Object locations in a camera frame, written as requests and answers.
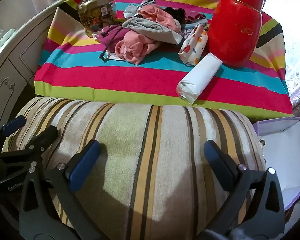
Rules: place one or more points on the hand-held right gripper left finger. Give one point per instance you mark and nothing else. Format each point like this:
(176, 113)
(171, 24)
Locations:
(86, 163)

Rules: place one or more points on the beige striped towel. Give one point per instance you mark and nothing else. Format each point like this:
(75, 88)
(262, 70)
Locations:
(152, 142)

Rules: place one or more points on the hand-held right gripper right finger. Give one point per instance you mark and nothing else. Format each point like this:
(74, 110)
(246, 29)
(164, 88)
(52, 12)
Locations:
(215, 158)

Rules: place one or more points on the white carved cabinet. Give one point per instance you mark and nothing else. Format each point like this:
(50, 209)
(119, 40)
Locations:
(15, 62)

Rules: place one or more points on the light blue cloth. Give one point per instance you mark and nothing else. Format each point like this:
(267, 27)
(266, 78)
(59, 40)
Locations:
(131, 11)

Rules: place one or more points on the peach cloth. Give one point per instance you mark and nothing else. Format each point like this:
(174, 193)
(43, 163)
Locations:
(162, 17)

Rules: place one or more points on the white rolled cloth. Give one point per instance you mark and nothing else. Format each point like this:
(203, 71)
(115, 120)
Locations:
(200, 77)

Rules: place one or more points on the gold-lidded clear candy jar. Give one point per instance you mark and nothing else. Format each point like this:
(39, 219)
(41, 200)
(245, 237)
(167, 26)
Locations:
(95, 15)

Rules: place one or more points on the salmon pink garment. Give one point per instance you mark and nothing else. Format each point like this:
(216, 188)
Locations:
(132, 47)

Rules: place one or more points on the fruit print pouch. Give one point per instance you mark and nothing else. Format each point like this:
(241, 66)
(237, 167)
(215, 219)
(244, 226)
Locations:
(192, 47)

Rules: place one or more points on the red canister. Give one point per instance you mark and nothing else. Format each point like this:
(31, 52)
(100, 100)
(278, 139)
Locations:
(232, 30)

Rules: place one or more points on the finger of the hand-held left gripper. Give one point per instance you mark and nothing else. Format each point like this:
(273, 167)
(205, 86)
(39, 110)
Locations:
(46, 135)
(13, 125)

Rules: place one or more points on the purple cardboard box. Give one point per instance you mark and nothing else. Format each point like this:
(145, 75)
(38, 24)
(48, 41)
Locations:
(285, 155)

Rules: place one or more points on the multicolour striped tablecloth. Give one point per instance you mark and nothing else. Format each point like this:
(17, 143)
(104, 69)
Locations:
(115, 80)

